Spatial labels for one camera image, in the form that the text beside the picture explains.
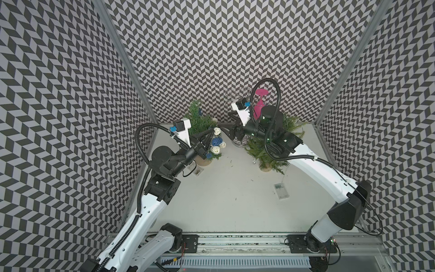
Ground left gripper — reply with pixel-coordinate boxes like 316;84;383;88
168;127;214;177

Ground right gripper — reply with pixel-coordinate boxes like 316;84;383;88
217;109;273;141

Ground blue and white ball garland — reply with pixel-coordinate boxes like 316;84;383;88
195;107;225;162

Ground clear bulb string light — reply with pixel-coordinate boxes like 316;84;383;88
251;117;305;184

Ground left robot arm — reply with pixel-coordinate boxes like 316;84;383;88
79;119;214;272

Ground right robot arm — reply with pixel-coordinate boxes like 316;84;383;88
226;78;372;253

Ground dark green small christmas tree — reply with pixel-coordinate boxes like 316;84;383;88
185;100;222;167

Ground light green christmas tree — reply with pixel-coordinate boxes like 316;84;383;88
258;126;288;162

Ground pink plastic wine glass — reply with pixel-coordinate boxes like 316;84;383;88
253;88;269;120

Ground garland battery box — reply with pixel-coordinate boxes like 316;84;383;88
193;166;204;176

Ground clear battery box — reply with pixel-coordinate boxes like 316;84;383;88
274;182;290;200

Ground chrome wire glass rack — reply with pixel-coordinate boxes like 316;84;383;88
223;87;252;147

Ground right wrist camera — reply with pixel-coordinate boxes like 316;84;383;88
231;97;252;126

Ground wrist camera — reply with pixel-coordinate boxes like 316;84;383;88
169;118;191;148
231;97;252;126

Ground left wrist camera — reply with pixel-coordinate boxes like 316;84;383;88
169;118;191;148

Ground metal front rail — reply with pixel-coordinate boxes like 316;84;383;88
182;232;388;257

